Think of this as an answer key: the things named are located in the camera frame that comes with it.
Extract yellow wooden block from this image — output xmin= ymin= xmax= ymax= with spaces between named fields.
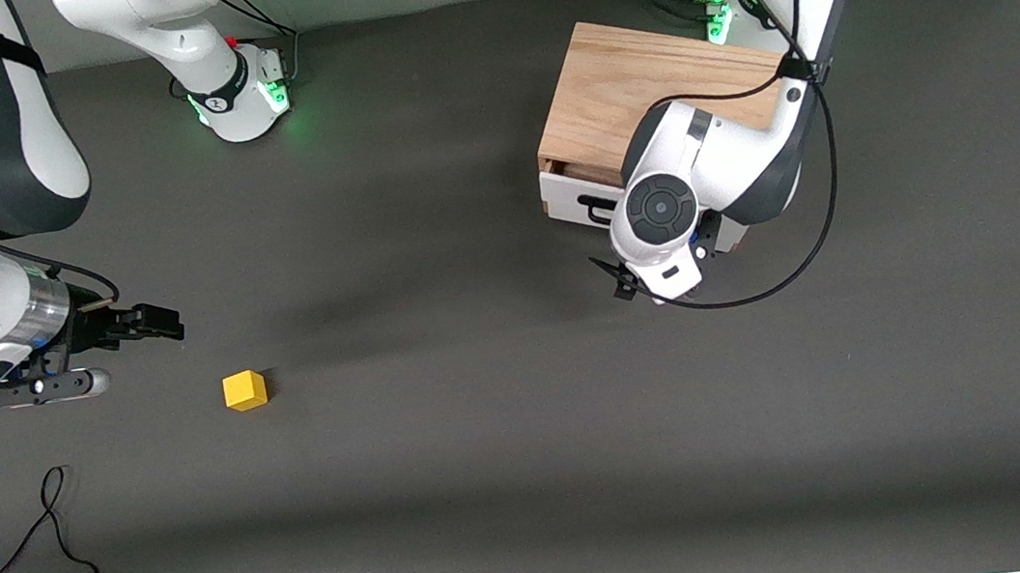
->
xmin=222 ymin=368 xmax=270 ymax=415

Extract white-fronted wooden drawer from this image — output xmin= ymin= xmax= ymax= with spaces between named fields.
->
xmin=537 ymin=136 xmax=754 ymax=274

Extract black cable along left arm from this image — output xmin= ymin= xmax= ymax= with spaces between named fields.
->
xmin=631 ymin=0 xmax=854 ymax=315

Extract black drawer handle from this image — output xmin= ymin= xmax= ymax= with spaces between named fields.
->
xmin=580 ymin=194 xmax=621 ymax=226

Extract black right arm base cables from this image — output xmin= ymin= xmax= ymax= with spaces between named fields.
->
xmin=220 ymin=0 xmax=306 ymax=90

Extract wooden drawer cabinet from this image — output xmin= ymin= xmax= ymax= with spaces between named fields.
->
xmin=523 ymin=0 xmax=803 ymax=201

